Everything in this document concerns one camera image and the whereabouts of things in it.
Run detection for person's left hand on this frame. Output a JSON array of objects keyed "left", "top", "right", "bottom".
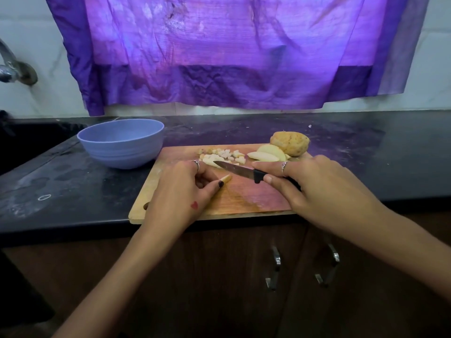
[{"left": 144, "top": 160, "right": 226, "bottom": 240}]

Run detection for person's right hand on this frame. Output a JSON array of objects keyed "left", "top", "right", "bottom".
[{"left": 254, "top": 153, "right": 386, "bottom": 234}]

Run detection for pile of diced potato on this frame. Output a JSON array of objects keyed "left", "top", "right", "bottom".
[{"left": 197, "top": 147, "right": 248, "bottom": 168}]

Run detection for black handled knife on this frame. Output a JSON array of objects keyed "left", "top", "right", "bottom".
[{"left": 213, "top": 160, "right": 303, "bottom": 192}]

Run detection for rounded potato end piece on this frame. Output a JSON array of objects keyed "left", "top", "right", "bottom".
[{"left": 270, "top": 131, "right": 311, "bottom": 158}]

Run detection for potato slice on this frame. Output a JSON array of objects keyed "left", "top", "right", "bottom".
[
  {"left": 247, "top": 150, "right": 280, "bottom": 162},
  {"left": 257, "top": 143, "right": 290, "bottom": 161}
]

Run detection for blue bowl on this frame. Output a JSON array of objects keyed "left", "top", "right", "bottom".
[{"left": 77, "top": 118, "right": 166, "bottom": 170}]

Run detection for person's right forearm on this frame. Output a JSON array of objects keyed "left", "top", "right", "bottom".
[{"left": 352, "top": 204, "right": 451, "bottom": 300}]

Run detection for person's left forearm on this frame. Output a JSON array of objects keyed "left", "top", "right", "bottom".
[{"left": 53, "top": 225, "right": 177, "bottom": 338}]

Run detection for wooden cutting board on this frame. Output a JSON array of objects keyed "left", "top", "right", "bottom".
[{"left": 128, "top": 143, "right": 316, "bottom": 224}]

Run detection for dark sink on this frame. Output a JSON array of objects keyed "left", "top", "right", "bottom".
[{"left": 0, "top": 117, "right": 89, "bottom": 173}]

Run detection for purple cloth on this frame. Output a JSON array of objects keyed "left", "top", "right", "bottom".
[{"left": 44, "top": 0, "right": 431, "bottom": 117}]

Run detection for metal faucet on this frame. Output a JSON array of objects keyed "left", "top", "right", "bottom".
[{"left": 0, "top": 38, "right": 39, "bottom": 86}]

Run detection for metal cabinet handle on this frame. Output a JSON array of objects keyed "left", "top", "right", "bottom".
[
  {"left": 314, "top": 240, "right": 341, "bottom": 287},
  {"left": 265, "top": 245, "right": 283, "bottom": 291}
]

